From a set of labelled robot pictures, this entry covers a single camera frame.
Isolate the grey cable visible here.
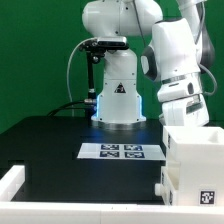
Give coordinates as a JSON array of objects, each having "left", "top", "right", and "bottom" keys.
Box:
[{"left": 66, "top": 37, "right": 98, "bottom": 103}]

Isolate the black camera on stand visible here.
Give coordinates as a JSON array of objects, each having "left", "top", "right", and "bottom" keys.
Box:
[{"left": 79, "top": 36, "right": 129, "bottom": 99}]

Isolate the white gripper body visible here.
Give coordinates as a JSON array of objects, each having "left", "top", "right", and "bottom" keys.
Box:
[{"left": 159, "top": 94, "right": 209, "bottom": 127}]

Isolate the large white drawer housing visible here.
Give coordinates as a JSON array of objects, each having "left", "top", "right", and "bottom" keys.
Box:
[{"left": 163, "top": 126, "right": 224, "bottom": 206}]

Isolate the white left rail block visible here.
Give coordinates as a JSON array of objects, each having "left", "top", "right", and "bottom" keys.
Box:
[{"left": 0, "top": 165, "right": 25, "bottom": 202}]

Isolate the white marker sheet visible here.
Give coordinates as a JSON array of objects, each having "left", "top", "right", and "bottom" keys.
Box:
[{"left": 78, "top": 143, "right": 165, "bottom": 161}]

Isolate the black cable bundle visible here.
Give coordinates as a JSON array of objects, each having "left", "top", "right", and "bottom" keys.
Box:
[{"left": 46, "top": 99, "right": 98, "bottom": 118}]

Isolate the small white drawer box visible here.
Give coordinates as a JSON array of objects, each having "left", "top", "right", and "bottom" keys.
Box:
[{"left": 154, "top": 166, "right": 177, "bottom": 206}]

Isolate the white front rail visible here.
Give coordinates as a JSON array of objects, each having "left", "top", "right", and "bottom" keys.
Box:
[{"left": 0, "top": 202, "right": 224, "bottom": 224}]

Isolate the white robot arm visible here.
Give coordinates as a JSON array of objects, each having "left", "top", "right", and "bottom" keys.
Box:
[{"left": 82, "top": 0, "right": 214, "bottom": 129}]

